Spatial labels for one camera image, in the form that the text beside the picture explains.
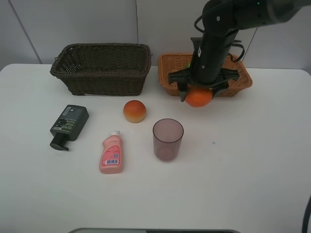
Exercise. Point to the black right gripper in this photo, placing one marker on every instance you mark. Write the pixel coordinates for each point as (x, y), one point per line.
(206, 67)

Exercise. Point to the pink lotion bottle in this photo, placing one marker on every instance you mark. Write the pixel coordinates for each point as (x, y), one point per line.
(111, 161)

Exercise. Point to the light orange wicker basket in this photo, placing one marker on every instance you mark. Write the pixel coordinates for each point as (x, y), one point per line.
(172, 62)

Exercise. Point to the pink translucent plastic cup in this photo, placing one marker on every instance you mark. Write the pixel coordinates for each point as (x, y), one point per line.
(167, 138)

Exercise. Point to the dark green pump bottle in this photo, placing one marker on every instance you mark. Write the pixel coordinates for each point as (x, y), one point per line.
(68, 126)

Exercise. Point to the orange mandarin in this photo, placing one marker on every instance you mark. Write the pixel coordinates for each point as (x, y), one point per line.
(199, 97)

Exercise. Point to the red yellow peach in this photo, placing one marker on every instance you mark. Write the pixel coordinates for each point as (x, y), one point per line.
(134, 111)

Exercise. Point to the dark brown wicker basket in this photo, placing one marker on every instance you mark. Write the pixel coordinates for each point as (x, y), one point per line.
(104, 69)

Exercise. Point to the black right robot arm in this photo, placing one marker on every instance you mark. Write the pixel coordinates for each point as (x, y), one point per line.
(222, 20)

